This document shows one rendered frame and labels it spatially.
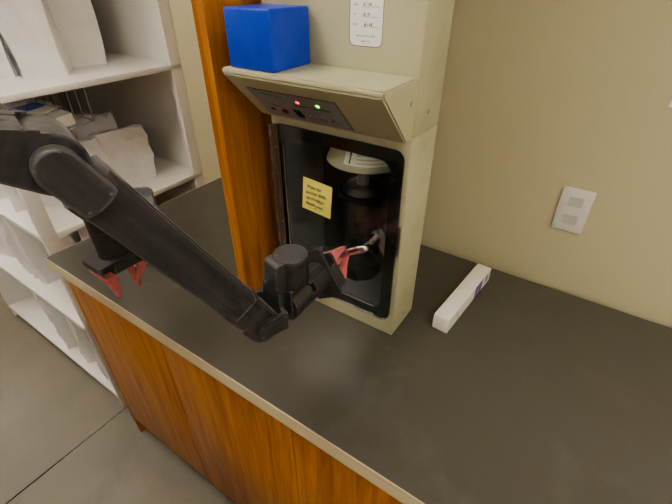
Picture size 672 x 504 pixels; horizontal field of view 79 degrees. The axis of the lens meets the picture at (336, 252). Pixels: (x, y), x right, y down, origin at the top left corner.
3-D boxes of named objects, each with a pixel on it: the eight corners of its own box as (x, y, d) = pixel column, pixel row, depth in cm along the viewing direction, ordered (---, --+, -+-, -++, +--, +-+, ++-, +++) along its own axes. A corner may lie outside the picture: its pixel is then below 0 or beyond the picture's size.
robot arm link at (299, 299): (268, 315, 72) (294, 328, 70) (265, 285, 68) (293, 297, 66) (292, 294, 77) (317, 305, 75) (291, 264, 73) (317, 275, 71)
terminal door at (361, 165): (286, 274, 107) (273, 121, 84) (388, 320, 93) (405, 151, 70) (284, 275, 107) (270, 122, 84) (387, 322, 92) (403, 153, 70)
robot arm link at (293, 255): (234, 314, 71) (260, 343, 65) (225, 260, 64) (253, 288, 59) (290, 286, 77) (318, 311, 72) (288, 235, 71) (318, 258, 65)
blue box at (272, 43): (268, 58, 77) (264, 3, 72) (311, 64, 72) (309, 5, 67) (229, 67, 70) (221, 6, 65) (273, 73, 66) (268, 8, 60)
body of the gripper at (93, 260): (149, 252, 83) (139, 221, 79) (102, 278, 76) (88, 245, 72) (130, 242, 86) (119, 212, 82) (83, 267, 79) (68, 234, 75)
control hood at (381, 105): (269, 110, 84) (264, 57, 78) (413, 140, 69) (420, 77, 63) (228, 124, 76) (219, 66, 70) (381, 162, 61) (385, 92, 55)
